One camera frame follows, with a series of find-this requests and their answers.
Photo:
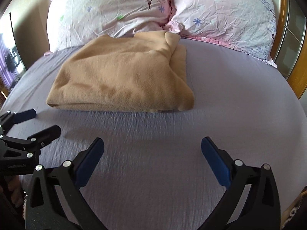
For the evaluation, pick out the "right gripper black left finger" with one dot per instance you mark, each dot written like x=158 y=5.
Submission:
x=43 y=207

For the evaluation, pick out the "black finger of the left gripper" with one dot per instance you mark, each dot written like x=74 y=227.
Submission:
x=15 y=147
x=9 y=119

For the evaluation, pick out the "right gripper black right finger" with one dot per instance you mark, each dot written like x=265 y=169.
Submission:
x=251 y=199

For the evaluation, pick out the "tan fleece garment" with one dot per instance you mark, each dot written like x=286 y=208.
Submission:
x=143 y=73

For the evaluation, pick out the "person's left hand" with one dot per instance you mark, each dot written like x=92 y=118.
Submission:
x=11 y=191

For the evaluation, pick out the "black flat television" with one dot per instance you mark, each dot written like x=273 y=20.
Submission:
x=12 y=66

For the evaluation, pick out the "lilac bed sheet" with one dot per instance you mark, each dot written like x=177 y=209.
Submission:
x=152 y=174

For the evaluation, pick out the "white floral pillow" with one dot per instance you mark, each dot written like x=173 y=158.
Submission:
x=73 y=23

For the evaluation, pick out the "pink floral pillow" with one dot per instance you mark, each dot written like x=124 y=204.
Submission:
x=248 y=26

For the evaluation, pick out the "orange wooden headboard frame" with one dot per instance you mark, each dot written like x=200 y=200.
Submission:
x=289 y=48

